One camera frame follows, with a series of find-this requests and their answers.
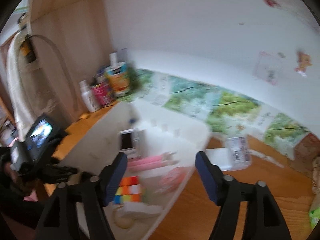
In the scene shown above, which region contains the black cable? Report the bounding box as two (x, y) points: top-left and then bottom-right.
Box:
(17, 34), (78, 117)

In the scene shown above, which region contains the green tissue pack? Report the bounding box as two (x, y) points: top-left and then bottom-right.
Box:
(309, 198), (320, 229)

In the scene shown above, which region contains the white charger block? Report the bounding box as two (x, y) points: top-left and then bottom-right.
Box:
(204, 148), (233, 171)

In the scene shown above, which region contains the white instant camera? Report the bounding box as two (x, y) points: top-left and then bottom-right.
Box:
(118, 128), (144, 160)

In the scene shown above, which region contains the pink round case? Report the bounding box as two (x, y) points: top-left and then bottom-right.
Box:
(156, 167), (189, 193)

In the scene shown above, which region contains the white bunny-shaped gadget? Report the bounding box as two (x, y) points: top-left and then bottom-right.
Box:
(117, 202), (163, 219)

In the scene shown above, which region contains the patterned paper bag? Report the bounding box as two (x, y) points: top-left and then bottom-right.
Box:
(312, 156), (320, 194)

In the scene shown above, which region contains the wooden cabinet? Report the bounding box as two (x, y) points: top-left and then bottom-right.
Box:
(27, 0), (141, 123)

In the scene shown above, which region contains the round gold compact case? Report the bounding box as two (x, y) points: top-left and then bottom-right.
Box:
(112, 206), (135, 229)

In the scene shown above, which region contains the clear plastic box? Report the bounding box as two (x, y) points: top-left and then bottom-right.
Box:
(226, 136), (252, 171)

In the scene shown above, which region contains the large white plastic bin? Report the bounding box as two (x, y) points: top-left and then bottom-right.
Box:
(61, 100), (210, 239)

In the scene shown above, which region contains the orange yellow snack carton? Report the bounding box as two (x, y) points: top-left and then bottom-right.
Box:
(105, 62), (130, 97)

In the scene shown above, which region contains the white spray bottle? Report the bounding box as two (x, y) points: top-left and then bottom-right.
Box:
(79, 80), (100, 113)

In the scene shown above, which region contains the multicoloured rubik's cube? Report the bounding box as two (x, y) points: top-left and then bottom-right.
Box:
(113, 176), (145, 205)

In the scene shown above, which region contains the brown cardboard box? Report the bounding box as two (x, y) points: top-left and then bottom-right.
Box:
(291, 133), (319, 178)

